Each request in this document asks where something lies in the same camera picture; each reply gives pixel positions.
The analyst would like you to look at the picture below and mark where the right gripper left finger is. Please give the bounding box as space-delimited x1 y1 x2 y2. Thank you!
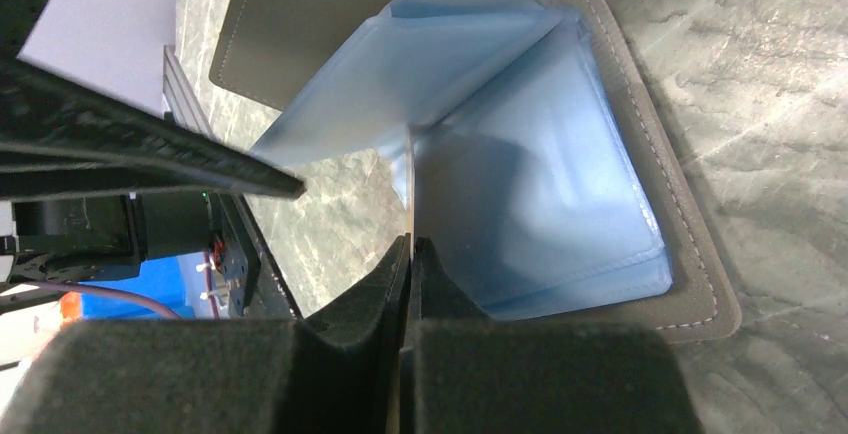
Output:
1 237 410 433

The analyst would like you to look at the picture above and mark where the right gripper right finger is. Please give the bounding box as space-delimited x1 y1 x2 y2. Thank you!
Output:
401 238 702 433

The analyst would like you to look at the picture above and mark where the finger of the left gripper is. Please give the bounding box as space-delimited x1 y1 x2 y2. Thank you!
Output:
1 59 305 201

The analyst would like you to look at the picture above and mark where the grey card holder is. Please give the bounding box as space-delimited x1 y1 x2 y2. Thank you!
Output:
210 0 741 342

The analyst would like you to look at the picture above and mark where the black base frame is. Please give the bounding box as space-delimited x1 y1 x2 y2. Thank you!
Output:
133 191 302 319

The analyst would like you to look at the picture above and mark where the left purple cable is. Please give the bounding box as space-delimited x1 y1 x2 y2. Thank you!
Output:
13 279 181 321

